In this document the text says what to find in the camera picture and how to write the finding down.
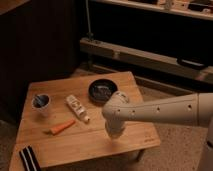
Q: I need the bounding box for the wooden low table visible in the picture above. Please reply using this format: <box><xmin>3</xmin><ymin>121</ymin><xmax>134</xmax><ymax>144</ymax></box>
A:
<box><xmin>9</xmin><ymin>72</ymin><xmax>160</xmax><ymax>171</ymax></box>

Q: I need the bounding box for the black white striped cloth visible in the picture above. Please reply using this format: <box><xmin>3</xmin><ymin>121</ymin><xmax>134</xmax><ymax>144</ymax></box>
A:
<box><xmin>19</xmin><ymin>146</ymin><xmax>41</xmax><ymax>171</ymax></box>

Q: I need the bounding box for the orange carrot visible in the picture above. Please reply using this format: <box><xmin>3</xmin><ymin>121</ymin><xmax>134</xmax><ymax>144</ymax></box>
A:
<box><xmin>44</xmin><ymin>119</ymin><xmax>75</xmax><ymax>135</ymax></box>

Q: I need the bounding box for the black handle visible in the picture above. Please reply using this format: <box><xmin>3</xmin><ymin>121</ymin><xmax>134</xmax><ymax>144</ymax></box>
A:
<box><xmin>176</xmin><ymin>58</ymin><xmax>208</xmax><ymax>70</ymax></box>

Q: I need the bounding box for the wooden shelf beam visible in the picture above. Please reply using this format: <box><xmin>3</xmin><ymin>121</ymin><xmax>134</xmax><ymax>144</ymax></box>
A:
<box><xmin>80</xmin><ymin>38</ymin><xmax>213</xmax><ymax>84</ymax></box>

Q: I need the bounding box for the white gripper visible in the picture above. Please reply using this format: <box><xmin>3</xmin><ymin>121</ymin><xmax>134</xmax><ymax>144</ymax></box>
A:
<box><xmin>105</xmin><ymin>121</ymin><xmax>125</xmax><ymax>139</ymax></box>

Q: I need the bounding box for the dark ceramic bowl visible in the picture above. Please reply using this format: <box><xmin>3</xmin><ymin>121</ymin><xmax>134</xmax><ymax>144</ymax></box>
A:
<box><xmin>88</xmin><ymin>79</ymin><xmax>118</xmax><ymax>103</ymax></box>

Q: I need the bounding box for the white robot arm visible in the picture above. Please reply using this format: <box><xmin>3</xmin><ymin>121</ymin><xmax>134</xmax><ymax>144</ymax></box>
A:
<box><xmin>102</xmin><ymin>91</ymin><xmax>213</xmax><ymax>171</ymax></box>

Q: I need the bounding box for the white lotion bottle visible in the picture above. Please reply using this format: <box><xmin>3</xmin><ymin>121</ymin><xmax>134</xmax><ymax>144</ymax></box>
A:
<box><xmin>66</xmin><ymin>95</ymin><xmax>90</xmax><ymax>123</ymax></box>

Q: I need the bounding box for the metal pole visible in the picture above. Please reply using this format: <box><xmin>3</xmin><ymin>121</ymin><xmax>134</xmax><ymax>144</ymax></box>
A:
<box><xmin>85</xmin><ymin>0</ymin><xmax>93</xmax><ymax>41</ymax></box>

